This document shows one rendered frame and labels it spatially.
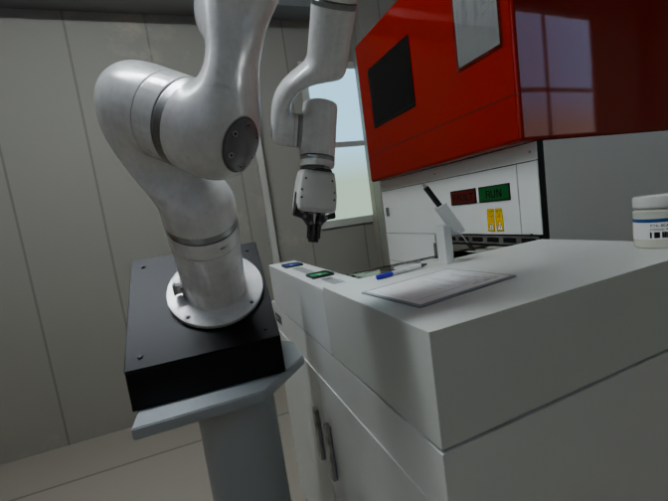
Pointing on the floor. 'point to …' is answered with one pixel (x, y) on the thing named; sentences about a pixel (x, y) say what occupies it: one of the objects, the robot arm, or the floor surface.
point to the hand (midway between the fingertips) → (313, 234)
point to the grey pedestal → (234, 433)
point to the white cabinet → (456, 457)
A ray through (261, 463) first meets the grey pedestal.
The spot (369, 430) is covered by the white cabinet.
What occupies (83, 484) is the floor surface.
